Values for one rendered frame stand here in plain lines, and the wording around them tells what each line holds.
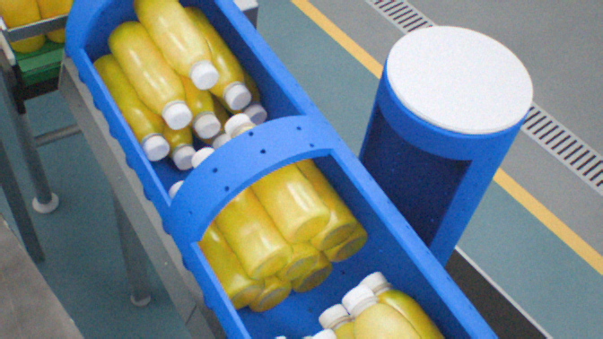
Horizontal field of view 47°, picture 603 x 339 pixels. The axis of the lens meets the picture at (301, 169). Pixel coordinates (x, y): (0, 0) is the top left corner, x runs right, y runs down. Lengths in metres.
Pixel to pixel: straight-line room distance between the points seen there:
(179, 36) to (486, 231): 1.59
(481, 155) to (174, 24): 0.60
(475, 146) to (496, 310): 0.92
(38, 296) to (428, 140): 0.70
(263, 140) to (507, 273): 1.60
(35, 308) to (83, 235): 1.27
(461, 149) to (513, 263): 1.18
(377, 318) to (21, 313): 0.49
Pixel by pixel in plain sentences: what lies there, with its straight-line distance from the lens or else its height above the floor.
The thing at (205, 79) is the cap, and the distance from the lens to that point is 1.07.
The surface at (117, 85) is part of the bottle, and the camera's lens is 1.17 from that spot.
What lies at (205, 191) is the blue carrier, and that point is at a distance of 0.90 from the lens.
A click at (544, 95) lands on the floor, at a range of 2.99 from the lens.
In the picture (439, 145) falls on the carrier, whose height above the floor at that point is 0.99.
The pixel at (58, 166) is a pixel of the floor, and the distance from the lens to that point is 2.47.
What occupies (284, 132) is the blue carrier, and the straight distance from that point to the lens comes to 0.91.
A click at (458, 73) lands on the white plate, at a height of 1.04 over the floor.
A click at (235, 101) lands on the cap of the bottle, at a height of 1.11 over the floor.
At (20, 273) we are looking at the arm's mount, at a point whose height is 1.01.
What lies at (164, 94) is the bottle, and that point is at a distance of 1.08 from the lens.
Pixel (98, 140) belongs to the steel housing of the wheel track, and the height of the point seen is 0.87.
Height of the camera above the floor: 1.92
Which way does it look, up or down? 52 degrees down
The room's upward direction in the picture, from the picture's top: 10 degrees clockwise
